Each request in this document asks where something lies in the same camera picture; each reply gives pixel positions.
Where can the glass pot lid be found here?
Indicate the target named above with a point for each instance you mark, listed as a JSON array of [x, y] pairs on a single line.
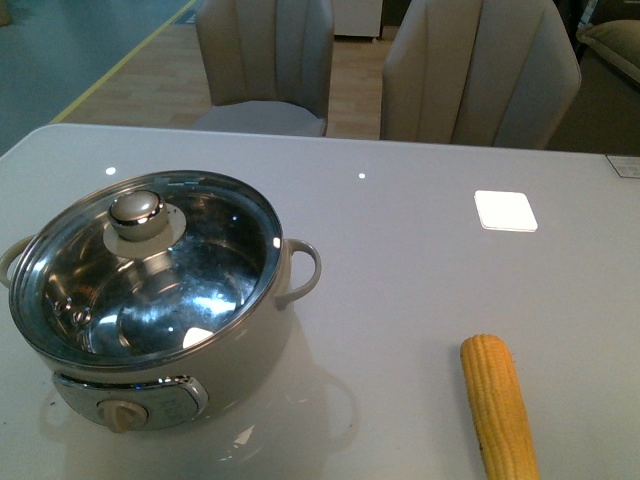
[[81, 295]]

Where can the yellow corn cob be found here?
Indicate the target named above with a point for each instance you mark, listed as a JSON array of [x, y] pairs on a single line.
[[498, 409]]

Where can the beige electric cooking pot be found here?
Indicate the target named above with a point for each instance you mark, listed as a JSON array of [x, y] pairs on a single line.
[[210, 379]]

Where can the left beige upholstered chair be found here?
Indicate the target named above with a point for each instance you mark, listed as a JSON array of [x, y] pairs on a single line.
[[267, 64]]

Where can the beige upholstered chair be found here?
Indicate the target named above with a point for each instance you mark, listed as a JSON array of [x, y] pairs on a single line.
[[480, 73], [267, 64]]

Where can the white cabinet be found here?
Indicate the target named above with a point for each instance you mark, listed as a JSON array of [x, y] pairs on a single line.
[[357, 18]]

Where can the right beige upholstered chair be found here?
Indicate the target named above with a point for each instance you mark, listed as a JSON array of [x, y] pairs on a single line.
[[480, 73]]

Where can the table label sticker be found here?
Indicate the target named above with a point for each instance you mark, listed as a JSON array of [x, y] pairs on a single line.
[[625, 166]]

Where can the beige sofa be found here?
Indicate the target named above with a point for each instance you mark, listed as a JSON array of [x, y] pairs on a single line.
[[616, 42]]

